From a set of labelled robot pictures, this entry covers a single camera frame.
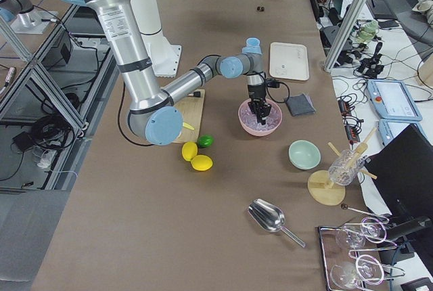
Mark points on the mint green bowl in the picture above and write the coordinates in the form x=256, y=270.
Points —
x=304, y=154

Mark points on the clear ice cubes pile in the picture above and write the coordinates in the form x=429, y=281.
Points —
x=250, y=120

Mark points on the clear textured glass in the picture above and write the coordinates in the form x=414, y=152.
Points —
x=344, y=169

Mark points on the pink bowl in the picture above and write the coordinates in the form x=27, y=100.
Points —
x=258, y=133

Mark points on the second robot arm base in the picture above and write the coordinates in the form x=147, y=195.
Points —
x=23, y=16

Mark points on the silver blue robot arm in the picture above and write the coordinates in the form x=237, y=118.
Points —
x=152, y=114

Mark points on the light blue plastic cup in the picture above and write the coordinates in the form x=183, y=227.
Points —
x=252, y=46

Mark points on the green lime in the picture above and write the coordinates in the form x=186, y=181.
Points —
x=205, y=141

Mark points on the yellow plastic knife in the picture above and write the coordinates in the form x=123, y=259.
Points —
x=188, y=126

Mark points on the wooden glass drying stand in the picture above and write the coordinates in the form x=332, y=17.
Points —
x=328, y=193

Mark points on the metal wine glass rack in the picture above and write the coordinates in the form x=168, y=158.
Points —
x=372, y=271

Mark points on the wooden cutting board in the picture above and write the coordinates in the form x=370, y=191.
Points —
x=191, y=108

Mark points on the wine glass lower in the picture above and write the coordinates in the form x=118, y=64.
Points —
x=346, y=276

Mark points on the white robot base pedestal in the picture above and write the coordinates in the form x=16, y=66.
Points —
x=164, y=55

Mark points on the yellow lemon near board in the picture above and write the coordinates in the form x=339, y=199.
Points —
x=189, y=151

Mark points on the wine glass upper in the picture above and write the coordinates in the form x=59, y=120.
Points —
x=350, y=237

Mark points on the cream rabbit serving tray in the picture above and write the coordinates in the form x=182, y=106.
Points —
x=289, y=61

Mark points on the black monitor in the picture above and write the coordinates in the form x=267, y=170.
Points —
x=404, y=174

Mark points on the blue teach pendant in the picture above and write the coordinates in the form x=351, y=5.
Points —
x=392, y=100

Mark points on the yellow lemon front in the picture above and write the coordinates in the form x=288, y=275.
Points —
x=201, y=162

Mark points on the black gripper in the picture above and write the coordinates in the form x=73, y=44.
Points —
x=255, y=93

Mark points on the metal ice scoop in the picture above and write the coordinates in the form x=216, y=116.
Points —
x=271, y=218

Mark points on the grey folded cloth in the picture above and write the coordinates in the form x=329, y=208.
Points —
x=299, y=105

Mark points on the long bar spoon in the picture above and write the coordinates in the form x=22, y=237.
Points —
x=344, y=206

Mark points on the aluminium frame post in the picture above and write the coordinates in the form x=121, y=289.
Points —
x=347, y=24

